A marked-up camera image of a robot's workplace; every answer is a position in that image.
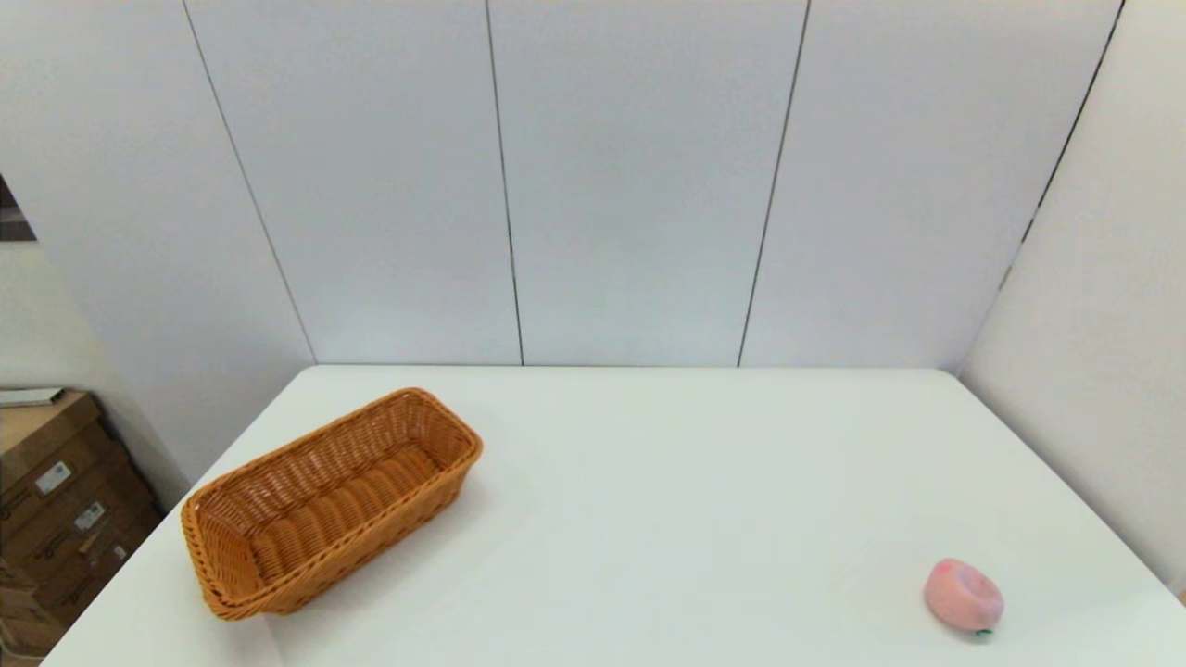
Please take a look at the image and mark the orange wicker basket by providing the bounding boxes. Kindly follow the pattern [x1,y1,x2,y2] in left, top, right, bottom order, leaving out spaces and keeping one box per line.
[181,387,484,621]

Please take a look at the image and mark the pink peach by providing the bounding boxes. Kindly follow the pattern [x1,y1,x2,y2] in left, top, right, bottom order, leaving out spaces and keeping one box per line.
[924,558,1005,639]

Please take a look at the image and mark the brown cardboard box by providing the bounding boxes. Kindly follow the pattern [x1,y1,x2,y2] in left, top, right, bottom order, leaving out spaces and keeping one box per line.
[0,593,73,661]
[0,519,170,640]
[0,468,158,580]
[0,391,126,520]

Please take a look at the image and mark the dark background shelf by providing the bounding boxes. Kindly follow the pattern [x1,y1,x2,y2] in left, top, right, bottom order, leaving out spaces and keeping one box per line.
[0,174,39,244]

